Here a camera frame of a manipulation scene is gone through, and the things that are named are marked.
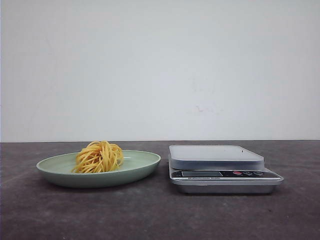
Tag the yellow vermicelli bundle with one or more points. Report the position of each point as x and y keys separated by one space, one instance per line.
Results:
x=98 y=157

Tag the silver digital kitchen scale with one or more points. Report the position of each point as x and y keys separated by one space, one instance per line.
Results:
x=220 y=169

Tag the pale green plate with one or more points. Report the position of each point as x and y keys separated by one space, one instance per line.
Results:
x=137 y=165

